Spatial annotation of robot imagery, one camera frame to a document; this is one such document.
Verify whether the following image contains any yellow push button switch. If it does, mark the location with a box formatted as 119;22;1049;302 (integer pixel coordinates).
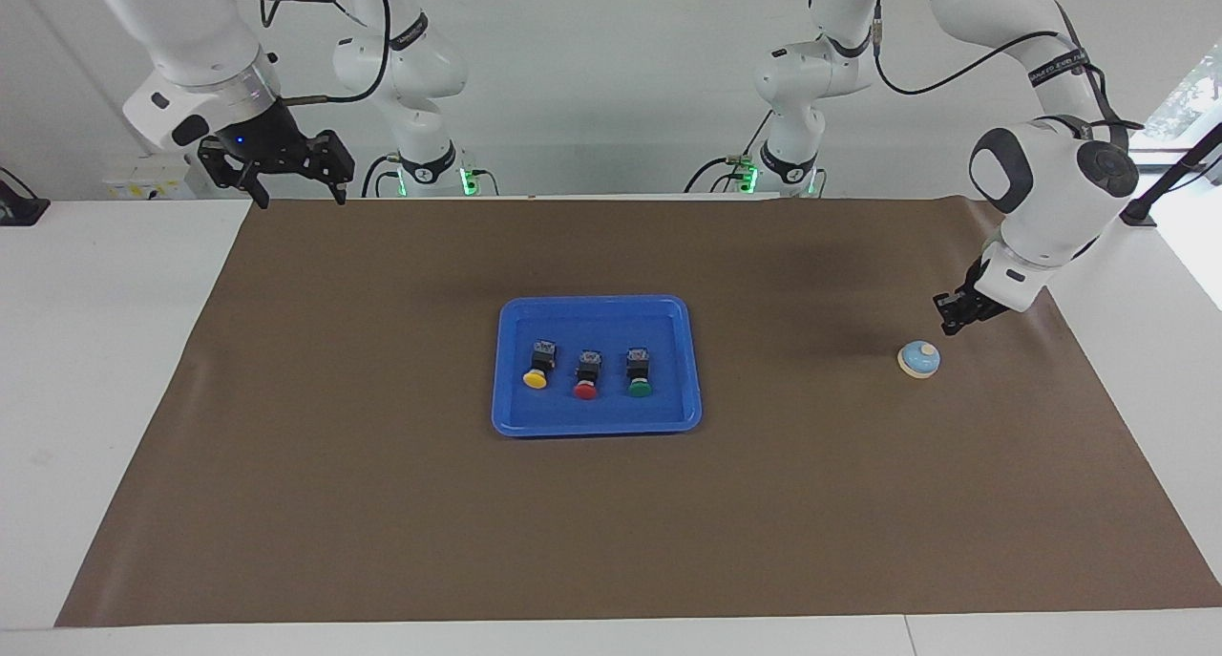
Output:
522;339;559;391

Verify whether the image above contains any red push button switch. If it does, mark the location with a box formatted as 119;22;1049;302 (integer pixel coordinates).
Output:
572;349;604;401

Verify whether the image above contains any green push button switch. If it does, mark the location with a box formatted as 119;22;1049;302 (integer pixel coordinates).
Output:
624;347;656;398

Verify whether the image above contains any blue plastic tray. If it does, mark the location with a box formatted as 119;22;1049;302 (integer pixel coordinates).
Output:
491;294;704;438

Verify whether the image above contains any black stand with pole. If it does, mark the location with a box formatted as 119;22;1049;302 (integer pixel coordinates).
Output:
1122;121;1222;227

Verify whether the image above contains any brown table mat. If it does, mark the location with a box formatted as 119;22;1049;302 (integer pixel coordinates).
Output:
54;198;1222;628

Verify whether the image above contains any black right base cable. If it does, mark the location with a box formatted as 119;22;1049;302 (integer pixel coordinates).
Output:
361;153;407;199

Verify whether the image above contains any black base cable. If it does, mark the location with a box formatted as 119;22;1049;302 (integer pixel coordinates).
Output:
361;153;407;199
684;112;776;195

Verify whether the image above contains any white wall socket box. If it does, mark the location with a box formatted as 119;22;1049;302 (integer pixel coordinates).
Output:
103;155;199;201

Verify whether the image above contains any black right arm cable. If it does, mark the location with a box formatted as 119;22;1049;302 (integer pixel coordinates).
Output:
260;0;394;105

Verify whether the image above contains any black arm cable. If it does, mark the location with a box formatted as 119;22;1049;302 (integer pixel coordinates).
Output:
871;0;1147;132
260;0;394;105

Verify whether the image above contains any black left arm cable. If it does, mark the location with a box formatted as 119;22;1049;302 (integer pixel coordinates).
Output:
871;0;1147;132

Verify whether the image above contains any black clamp mount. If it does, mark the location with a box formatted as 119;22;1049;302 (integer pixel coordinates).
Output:
0;166;51;227

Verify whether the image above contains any black left base cable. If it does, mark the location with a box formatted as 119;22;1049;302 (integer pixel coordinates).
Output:
684;112;776;195

